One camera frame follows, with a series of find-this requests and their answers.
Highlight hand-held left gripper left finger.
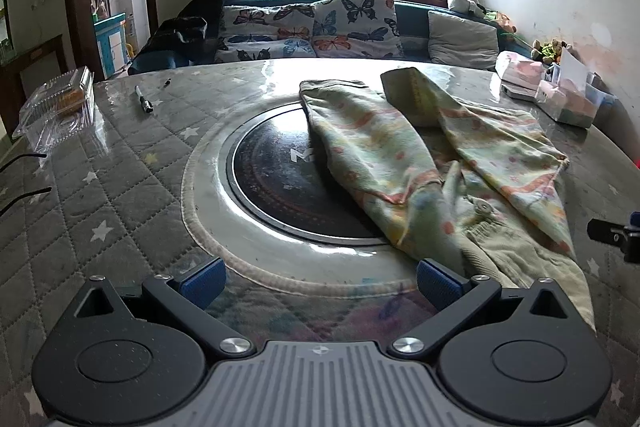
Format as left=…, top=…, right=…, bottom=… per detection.
left=74, top=257, right=257, bottom=360

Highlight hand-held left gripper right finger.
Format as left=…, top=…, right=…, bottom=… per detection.
left=387, top=258, right=568, bottom=360

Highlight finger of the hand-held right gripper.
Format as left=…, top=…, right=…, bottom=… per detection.
left=587, top=213, right=640, bottom=264

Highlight patterned children's pants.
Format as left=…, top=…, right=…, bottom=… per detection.
left=298, top=67, right=597, bottom=330

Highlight round black cooktop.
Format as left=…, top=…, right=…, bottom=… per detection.
left=227, top=103, right=396, bottom=245

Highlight clear storage box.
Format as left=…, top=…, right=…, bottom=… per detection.
left=535, top=47, right=616, bottom=128

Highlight flat white box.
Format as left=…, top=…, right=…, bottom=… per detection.
left=502, top=82, right=541, bottom=102

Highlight pink tissue pack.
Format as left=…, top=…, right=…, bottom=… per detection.
left=495, top=51, right=548, bottom=86

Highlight brown green plush toy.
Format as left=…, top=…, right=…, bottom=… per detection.
left=530, top=39, right=573, bottom=65

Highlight black marker pen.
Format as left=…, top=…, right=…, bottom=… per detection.
left=134, top=85, right=154, bottom=114

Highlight clear plastic food container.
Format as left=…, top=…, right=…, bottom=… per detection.
left=12, top=66, right=108, bottom=158

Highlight green orange plush toy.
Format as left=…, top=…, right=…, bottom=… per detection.
left=482, top=11, right=518, bottom=32

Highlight grey pillow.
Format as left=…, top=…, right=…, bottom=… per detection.
left=427, top=10, right=500, bottom=70

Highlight black bag on sofa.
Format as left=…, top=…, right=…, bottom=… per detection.
left=127, top=0, right=225, bottom=75

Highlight blue white cabinet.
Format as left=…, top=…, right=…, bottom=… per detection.
left=94, top=13, right=128, bottom=78

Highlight butterfly print pillow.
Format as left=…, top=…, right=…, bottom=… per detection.
left=312, top=0, right=405, bottom=58
left=215, top=4, right=317, bottom=62

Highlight blue sofa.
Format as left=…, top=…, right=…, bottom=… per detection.
left=127, top=0, right=536, bottom=75

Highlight panda plush toy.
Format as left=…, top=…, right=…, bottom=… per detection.
left=446, top=0, right=486, bottom=18

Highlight brown wooden cabinet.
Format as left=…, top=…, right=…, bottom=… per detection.
left=0, top=34, right=68, bottom=142

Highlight black cable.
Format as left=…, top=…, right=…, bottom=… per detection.
left=0, top=151, right=48, bottom=172
left=0, top=187, right=52, bottom=212

